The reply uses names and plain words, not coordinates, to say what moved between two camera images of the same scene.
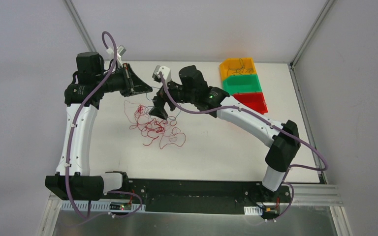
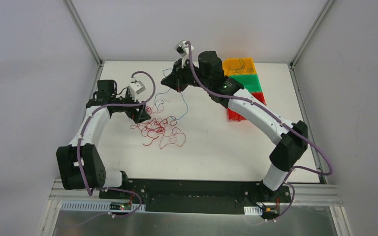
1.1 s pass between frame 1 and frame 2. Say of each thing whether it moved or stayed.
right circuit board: stayed
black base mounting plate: stayed
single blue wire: moved
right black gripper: moved
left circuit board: stayed
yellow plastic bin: stayed
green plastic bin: stayed
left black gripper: moved
